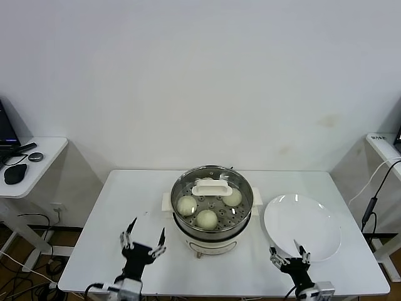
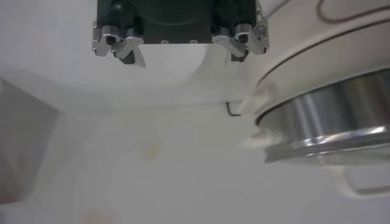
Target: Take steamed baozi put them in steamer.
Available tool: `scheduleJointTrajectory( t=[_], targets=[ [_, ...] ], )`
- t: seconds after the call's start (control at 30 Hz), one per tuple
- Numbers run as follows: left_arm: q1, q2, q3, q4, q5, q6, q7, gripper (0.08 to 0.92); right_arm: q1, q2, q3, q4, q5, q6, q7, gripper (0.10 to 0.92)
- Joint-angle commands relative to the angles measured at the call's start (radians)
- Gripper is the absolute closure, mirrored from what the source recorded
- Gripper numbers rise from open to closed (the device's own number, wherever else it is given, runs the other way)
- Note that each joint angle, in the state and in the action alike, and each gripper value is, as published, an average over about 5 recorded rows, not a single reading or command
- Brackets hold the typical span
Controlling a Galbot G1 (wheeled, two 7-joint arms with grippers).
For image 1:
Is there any white side desk with label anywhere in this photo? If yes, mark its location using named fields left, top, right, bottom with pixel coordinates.
left=366, top=133, right=401, bottom=280

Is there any white round plate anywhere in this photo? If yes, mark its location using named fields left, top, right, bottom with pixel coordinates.
left=264, top=193, right=341, bottom=263

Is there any white hanging cable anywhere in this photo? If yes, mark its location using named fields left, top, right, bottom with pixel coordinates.
left=349, top=158, right=401, bottom=204

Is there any white side desk with laptop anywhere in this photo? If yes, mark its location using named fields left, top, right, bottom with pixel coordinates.
left=0, top=135, right=70, bottom=272

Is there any black floor cable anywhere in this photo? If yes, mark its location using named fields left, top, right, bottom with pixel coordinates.
left=0, top=212, right=68, bottom=301

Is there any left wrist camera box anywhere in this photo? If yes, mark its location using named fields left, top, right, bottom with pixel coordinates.
left=122, top=278, right=142, bottom=301

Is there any black computer mouse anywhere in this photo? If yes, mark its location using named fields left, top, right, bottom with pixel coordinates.
left=4, top=162, right=28, bottom=184

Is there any black bar device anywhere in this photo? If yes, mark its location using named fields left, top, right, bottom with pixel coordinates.
left=12, top=141, right=38, bottom=155

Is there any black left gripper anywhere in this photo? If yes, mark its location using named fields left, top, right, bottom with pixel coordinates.
left=120, top=217, right=167, bottom=280

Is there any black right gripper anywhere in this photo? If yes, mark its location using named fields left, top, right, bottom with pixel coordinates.
left=269, top=239, right=316, bottom=292

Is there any glass pot lid cream handle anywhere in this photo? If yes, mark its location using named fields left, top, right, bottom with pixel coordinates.
left=171, top=165, right=254, bottom=231

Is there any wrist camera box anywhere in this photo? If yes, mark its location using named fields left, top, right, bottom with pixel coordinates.
left=122, top=278, right=142, bottom=301
left=316, top=280, right=335, bottom=297

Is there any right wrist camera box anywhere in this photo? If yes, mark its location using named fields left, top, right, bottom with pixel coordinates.
left=316, top=280, right=335, bottom=297

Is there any black laptop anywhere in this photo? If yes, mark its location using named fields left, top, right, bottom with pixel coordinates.
left=0, top=95, right=23, bottom=166

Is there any white floor cable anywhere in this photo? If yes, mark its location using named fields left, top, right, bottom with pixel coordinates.
left=0, top=249, right=59, bottom=288

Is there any stainless steel steamer basket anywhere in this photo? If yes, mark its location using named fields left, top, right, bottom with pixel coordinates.
left=162, top=164, right=263, bottom=235

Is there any cream electric cooker base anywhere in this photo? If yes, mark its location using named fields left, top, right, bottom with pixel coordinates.
left=165, top=205, right=261, bottom=260

